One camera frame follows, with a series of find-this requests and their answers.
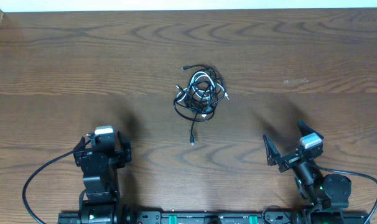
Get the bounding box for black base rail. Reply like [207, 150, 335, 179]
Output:
[57, 210, 370, 224]

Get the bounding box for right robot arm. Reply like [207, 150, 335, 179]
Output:
[263, 120, 351, 223]

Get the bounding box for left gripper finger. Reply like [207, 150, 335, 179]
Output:
[73, 137, 86, 153]
[117, 131, 132, 163]

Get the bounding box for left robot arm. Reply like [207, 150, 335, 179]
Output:
[73, 126, 132, 223]

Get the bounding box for white usb cable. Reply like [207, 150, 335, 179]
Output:
[175, 71, 230, 118]

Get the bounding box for black usb cable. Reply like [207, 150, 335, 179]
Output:
[173, 64, 226, 146]

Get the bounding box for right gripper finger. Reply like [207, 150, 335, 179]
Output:
[297, 119, 324, 139]
[263, 135, 281, 166]

